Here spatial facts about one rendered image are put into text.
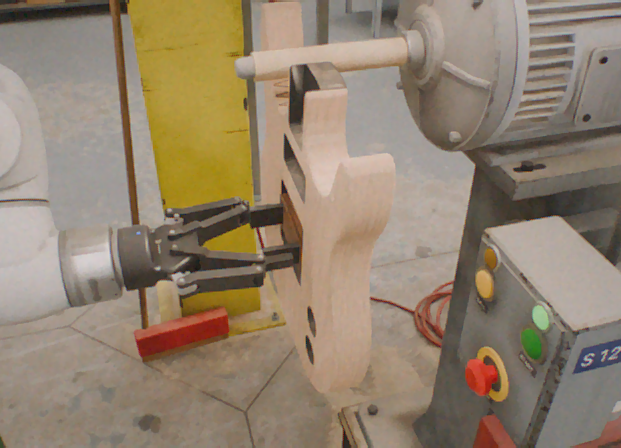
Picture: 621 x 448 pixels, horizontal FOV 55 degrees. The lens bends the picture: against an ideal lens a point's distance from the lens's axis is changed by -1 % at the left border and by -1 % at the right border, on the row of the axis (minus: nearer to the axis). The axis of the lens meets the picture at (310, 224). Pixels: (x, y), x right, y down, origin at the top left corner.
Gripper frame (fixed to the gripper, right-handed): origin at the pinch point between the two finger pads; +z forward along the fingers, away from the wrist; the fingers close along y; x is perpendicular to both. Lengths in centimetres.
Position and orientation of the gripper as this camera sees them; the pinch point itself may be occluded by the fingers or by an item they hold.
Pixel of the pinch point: (288, 232)
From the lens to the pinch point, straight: 74.8
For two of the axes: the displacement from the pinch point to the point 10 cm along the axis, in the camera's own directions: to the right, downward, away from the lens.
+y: 2.8, 6.5, -7.1
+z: 9.6, -1.5, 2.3
